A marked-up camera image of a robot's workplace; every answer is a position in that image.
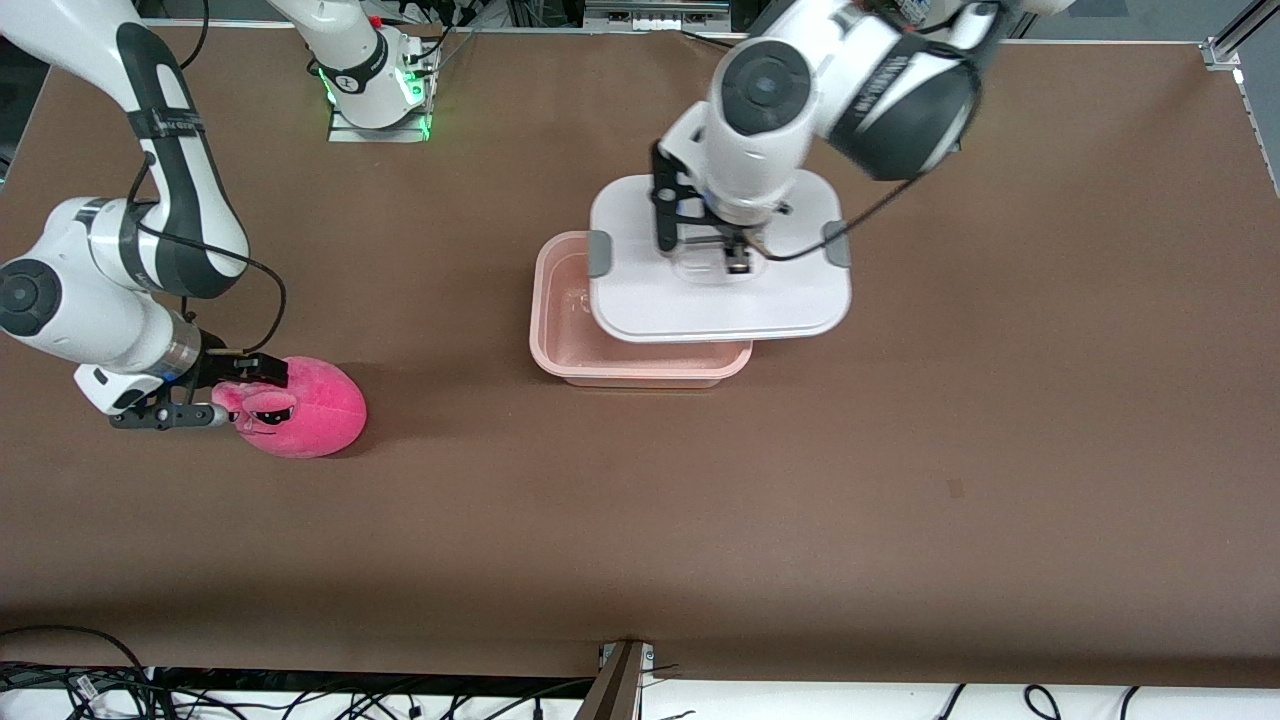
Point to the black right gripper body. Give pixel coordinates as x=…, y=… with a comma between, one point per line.
x=216, y=365

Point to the white box lid grey clips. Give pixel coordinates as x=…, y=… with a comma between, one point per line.
x=700, y=310

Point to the pink plush toy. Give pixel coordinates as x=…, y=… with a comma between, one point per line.
x=320, y=410

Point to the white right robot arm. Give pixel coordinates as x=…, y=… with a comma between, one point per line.
x=100, y=300

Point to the pink translucent box base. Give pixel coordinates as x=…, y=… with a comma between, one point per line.
x=570, y=330

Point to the grey metal socket panel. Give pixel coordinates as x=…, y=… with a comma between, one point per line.
x=650, y=15

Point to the brown paper table cover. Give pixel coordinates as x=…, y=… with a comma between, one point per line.
x=640, y=520

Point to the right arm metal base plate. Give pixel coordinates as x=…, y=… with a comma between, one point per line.
x=380, y=135

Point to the brown stand post with bracket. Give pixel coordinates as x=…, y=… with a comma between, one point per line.
x=612, y=690

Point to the aluminium frame rail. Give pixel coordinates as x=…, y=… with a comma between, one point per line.
x=1222, y=50

